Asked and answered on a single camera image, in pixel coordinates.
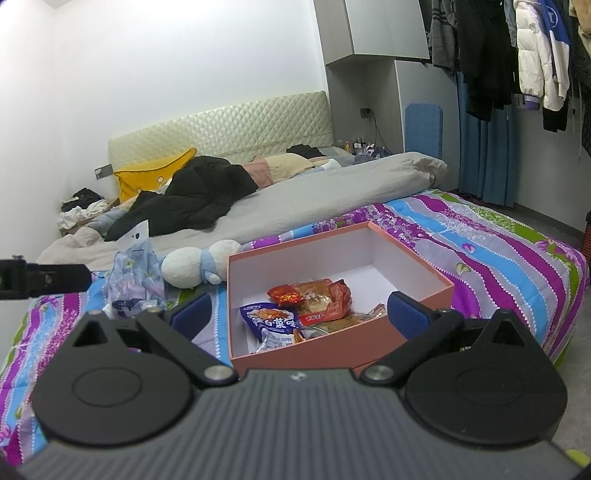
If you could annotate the blue padded panel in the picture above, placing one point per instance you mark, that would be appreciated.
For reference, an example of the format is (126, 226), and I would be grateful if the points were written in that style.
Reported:
(424, 131)

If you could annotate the hanging grey jacket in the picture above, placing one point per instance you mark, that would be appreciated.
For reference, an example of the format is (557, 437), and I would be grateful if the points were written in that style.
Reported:
(443, 32)

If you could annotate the row of small bottles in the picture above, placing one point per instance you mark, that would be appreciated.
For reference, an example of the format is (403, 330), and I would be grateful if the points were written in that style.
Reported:
(362, 146)

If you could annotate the pink beige pillow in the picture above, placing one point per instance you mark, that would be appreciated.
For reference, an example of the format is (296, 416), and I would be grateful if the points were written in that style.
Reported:
(277, 168)

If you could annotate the hanging black clothes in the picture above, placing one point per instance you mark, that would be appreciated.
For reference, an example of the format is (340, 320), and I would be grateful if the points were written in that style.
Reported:
(485, 55)

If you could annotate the grey wall switch panel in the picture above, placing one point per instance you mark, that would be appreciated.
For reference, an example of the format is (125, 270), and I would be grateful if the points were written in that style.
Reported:
(104, 171)

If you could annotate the white blue plush toy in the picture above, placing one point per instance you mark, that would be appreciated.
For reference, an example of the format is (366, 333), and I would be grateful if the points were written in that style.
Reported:
(184, 267)

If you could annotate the grey duvet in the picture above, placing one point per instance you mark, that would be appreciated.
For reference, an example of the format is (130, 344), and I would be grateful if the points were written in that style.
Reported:
(300, 198)

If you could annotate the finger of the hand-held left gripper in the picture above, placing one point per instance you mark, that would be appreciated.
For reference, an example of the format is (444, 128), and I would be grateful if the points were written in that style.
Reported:
(60, 277)

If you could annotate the yellow pillow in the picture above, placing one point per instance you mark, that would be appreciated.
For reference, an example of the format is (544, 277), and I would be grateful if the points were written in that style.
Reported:
(143, 180)

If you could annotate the white puffer jacket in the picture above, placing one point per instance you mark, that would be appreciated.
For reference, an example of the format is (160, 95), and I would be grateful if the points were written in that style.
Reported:
(531, 46)

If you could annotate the blue curtain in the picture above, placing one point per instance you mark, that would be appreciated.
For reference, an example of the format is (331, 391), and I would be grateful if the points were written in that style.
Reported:
(489, 157)

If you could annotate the orange brown snack packet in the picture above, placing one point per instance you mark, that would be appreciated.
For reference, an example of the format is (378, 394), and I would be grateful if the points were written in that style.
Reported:
(323, 300)

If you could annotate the pale blue plastic bag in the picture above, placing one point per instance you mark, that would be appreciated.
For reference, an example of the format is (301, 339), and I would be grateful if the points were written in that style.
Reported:
(134, 277)

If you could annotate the small red snack packet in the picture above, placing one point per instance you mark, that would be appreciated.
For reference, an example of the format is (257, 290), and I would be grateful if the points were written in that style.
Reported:
(284, 295)

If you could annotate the blue orange print snack packet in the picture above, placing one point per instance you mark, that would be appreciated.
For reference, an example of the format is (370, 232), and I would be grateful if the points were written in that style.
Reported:
(270, 323)

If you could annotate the black jacket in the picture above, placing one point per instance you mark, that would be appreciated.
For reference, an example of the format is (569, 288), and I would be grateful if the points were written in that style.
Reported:
(198, 189)

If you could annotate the black cloth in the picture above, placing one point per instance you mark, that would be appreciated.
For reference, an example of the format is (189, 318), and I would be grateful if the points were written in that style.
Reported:
(304, 151)

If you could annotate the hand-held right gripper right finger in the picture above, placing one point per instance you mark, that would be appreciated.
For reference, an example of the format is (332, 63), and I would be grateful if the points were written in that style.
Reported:
(406, 312)

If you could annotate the white wardrobe cabinet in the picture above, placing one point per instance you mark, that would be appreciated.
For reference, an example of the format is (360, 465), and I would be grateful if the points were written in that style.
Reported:
(369, 27)

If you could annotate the white blue jacket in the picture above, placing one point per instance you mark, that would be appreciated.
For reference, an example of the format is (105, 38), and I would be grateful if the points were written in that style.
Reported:
(558, 55)

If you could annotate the clear orange snack packet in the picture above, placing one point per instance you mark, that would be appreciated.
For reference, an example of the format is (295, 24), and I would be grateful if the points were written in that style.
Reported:
(371, 313)

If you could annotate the pink cardboard box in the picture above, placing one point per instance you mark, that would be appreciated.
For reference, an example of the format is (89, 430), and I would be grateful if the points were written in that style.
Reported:
(332, 249)

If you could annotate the pile of clothes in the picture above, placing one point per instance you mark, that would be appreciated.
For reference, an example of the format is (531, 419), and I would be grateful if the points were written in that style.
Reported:
(83, 207)

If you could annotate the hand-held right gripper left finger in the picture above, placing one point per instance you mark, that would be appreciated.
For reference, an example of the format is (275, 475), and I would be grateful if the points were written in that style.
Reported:
(194, 314)

